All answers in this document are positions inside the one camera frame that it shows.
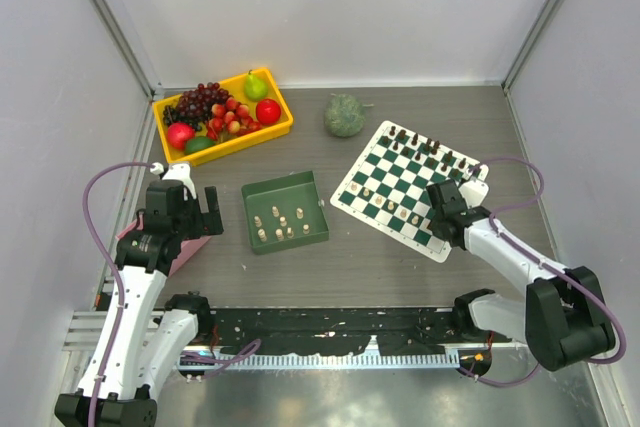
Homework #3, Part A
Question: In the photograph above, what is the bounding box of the green white chess board mat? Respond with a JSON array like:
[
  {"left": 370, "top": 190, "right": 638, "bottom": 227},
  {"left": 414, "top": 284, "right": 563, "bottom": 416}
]
[{"left": 330, "top": 120, "right": 478, "bottom": 263}]

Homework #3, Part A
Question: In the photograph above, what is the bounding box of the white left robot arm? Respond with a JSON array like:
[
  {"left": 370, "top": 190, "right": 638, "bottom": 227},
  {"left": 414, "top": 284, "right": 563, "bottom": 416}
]
[{"left": 54, "top": 180, "right": 224, "bottom": 426}]

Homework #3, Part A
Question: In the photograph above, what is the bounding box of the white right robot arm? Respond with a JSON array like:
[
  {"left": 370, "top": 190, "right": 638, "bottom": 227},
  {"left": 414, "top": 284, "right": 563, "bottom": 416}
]
[{"left": 426, "top": 180, "right": 624, "bottom": 371}]

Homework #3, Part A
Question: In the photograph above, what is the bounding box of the pink plastic box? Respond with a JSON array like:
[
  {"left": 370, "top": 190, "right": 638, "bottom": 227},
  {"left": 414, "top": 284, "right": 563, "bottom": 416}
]
[{"left": 116, "top": 222, "right": 211, "bottom": 277}]

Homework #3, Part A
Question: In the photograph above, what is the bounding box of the green lime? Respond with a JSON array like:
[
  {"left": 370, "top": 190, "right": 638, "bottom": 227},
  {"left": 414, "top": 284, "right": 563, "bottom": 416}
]
[{"left": 184, "top": 136, "right": 216, "bottom": 155}]

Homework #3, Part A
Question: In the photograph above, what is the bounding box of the green plastic tray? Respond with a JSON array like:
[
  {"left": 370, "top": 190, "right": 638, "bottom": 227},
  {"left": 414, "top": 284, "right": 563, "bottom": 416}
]
[{"left": 241, "top": 171, "right": 330, "bottom": 255}]

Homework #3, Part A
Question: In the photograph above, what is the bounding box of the red peach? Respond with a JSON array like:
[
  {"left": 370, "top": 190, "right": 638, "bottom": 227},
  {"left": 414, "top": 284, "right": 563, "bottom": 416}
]
[{"left": 166, "top": 122, "right": 196, "bottom": 151}]

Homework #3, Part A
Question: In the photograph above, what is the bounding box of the dark blue grape bunch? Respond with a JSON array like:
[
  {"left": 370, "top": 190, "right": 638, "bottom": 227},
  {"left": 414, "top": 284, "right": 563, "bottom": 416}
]
[{"left": 163, "top": 105, "right": 201, "bottom": 132}]

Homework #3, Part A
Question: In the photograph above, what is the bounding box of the red cherry cluster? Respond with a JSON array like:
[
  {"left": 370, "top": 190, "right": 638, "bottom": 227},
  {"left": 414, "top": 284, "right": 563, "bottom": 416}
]
[{"left": 205, "top": 97, "right": 263, "bottom": 143}]

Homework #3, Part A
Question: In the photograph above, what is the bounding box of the dark red grape bunch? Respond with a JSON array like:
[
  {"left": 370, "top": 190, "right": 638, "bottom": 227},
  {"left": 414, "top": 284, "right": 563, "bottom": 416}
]
[{"left": 176, "top": 82, "right": 231, "bottom": 122}]

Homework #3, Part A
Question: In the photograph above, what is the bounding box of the red apple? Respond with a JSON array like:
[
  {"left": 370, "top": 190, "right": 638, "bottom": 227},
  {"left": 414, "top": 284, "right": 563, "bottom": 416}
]
[{"left": 255, "top": 98, "right": 282, "bottom": 125}]

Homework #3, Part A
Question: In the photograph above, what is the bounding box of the yellow plastic fruit bin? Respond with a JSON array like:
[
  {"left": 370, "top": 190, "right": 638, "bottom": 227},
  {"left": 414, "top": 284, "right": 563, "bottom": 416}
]
[{"left": 152, "top": 68, "right": 294, "bottom": 166}]

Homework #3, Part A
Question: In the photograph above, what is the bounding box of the green pear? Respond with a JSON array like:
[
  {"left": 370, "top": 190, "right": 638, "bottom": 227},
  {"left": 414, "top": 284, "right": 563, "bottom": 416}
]
[{"left": 244, "top": 70, "right": 269, "bottom": 102}]

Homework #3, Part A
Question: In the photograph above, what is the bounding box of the green melon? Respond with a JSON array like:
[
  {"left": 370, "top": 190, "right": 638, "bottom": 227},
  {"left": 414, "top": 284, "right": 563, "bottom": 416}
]
[{"left": 324, "top": 93, "right": 374, "bottom": 138}]

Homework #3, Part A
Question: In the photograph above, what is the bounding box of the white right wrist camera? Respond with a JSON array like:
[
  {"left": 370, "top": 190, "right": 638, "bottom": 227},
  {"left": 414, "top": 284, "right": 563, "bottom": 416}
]
[{"left": 458, "top": 165, "right": 489, "bottom": 207}]

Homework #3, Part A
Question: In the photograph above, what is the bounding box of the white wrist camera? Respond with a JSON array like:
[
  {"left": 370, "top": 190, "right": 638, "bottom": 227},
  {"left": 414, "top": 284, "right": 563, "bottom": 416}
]
[
  {"left": 458, "top": 165, "right": 489, "bottom": 207},
  {"left": 149, "top": 162, "right": 197, "bottom": 199}
]

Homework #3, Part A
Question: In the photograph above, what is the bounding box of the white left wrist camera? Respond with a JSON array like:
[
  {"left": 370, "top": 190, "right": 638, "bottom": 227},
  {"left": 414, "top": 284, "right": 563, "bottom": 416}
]
[{"left": 149, "top": 162, "right": 197, "bottom": 199}]

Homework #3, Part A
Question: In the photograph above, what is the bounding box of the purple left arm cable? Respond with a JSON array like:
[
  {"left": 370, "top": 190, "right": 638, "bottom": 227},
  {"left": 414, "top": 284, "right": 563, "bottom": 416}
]
[{"left": 82, "top": 161, "right": 164, "bottom": 427}]

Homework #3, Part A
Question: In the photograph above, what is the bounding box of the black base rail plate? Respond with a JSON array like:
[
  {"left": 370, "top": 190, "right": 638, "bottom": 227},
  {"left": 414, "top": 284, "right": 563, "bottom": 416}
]
[{"left": 191, "top": 307, "right": 510, "bottom": 357}]

